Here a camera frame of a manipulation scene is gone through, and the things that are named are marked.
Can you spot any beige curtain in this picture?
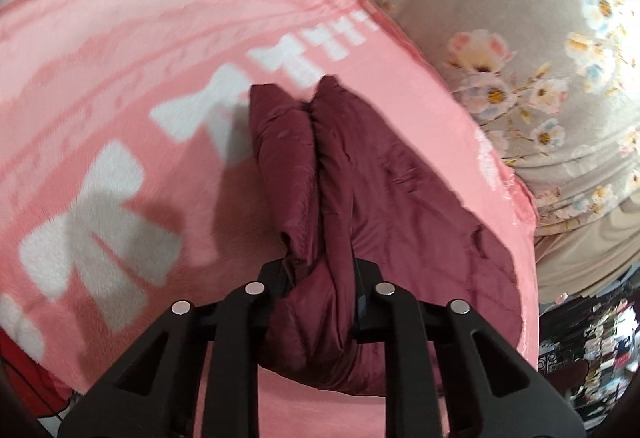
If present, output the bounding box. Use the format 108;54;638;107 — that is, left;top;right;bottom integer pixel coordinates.
532;198;640;303

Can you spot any maroon puffer jacket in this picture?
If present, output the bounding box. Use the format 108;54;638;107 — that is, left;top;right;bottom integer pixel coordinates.
248;75;521;396

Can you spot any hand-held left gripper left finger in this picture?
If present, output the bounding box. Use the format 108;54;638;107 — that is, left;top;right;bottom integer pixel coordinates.
57;258;296;438

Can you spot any black cluttered metal rack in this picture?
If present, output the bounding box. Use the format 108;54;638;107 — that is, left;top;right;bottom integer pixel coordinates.
537;288;637;425

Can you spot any pink printed blanket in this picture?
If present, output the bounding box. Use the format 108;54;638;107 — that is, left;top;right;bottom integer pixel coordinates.
0;0;541;438

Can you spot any red cloth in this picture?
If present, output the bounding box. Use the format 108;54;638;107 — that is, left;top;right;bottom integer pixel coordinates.
0;328;71;414

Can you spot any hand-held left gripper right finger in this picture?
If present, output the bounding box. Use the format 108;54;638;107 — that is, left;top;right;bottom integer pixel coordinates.
350;258;586;438

